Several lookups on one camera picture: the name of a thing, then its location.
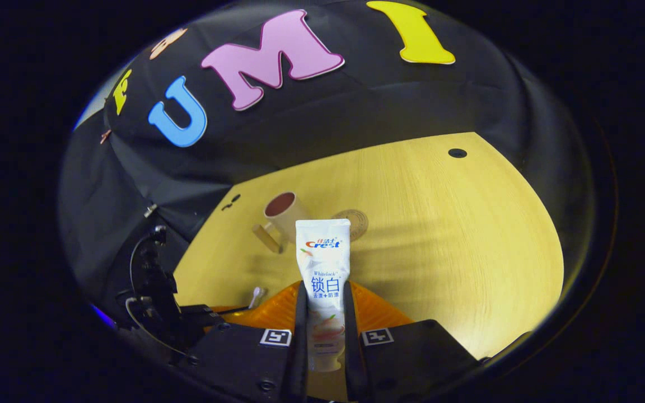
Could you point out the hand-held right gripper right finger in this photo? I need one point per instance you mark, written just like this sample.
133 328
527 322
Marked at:
412 358

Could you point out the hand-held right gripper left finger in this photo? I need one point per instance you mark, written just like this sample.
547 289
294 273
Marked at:
233 358

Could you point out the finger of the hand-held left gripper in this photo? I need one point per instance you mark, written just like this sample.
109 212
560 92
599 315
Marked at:
202 317

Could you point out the white toothbrush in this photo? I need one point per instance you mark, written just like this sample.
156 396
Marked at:
256 294

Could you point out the white toothpaste tube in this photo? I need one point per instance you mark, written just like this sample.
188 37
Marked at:
322 268

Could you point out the round wooden coaster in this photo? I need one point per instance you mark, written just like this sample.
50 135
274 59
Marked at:
358 221

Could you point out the wooden desktop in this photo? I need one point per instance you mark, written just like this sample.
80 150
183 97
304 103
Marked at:
440 240

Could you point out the black desk grommet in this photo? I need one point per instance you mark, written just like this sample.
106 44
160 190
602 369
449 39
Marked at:
457 153

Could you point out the black backdrop cloth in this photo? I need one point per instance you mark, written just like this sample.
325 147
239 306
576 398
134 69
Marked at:
356 106

